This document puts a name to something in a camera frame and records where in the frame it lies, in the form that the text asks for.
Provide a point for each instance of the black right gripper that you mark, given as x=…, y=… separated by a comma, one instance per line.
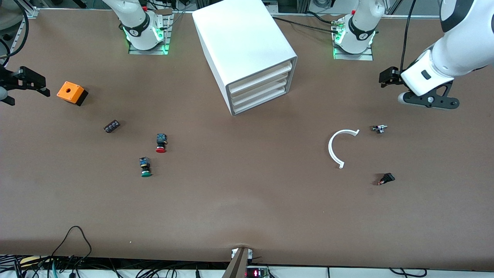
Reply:
x=15, y=80

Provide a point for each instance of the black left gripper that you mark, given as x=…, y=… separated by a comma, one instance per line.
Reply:
x=390, y=76

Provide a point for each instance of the white plastic drawer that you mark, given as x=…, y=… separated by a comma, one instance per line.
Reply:
x=260, y=78
x=258, y=99
x=259, y=89

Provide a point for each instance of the red push button switch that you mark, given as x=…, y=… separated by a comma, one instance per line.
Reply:
x=161, y=143

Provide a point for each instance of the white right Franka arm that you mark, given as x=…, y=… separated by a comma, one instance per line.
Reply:
x=139, y=23

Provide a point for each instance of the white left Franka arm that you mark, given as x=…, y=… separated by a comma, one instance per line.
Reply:
x=463, y=38

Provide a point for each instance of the white drawer cabinet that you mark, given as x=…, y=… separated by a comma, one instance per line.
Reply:
x=243, y=38

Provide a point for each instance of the grey round object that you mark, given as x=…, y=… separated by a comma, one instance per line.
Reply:
x=9, y=19

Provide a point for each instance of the dark cylindrical capacitor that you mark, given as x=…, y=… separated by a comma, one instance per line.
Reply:
x=112, y=126

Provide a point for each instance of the white curved plastic strip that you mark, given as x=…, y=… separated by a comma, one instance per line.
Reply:
x=330, y=148

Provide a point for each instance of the red LED display module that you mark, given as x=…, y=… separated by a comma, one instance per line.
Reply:
x=256, y=273

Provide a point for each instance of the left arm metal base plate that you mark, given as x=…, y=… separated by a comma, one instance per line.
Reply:
x=368, y=56

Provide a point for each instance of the orange button enclosure box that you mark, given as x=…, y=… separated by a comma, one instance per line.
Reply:
x=70, y=92

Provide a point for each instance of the small metal toggle switch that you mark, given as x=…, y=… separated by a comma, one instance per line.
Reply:
x=379, y=129

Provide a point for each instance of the small black rocker switch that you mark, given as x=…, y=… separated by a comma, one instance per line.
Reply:
x=386, y=178

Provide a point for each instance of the green push button switch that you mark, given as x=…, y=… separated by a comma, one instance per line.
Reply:
x=145, y=166

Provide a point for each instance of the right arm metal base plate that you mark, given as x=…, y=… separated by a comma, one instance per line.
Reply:
x=168, y=38

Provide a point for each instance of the camera mount post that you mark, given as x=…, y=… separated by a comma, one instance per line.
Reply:
x=238, y=266

